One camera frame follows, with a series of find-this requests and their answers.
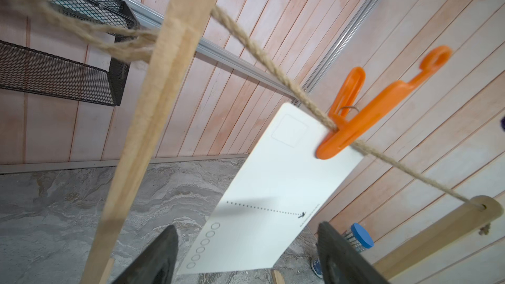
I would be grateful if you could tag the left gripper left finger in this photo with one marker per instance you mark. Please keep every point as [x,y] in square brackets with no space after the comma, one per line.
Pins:
[156,263]

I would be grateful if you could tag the blue lid clear jar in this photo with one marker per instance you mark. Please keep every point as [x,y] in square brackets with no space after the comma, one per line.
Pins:
[357,236]

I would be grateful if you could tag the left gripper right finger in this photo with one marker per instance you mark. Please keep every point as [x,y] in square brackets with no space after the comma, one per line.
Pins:
[340,262]

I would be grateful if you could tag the black mesh basket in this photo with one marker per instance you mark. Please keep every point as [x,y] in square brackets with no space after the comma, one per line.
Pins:
[43,37]

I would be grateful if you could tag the white postcard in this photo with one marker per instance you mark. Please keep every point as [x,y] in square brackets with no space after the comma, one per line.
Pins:
[275,194]

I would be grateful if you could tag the dark orange clothespin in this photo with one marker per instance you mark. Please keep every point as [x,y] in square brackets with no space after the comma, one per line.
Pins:
[350,130]

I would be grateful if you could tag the wooden drying rack frame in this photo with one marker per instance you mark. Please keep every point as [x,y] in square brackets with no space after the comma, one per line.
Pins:
[174,47]

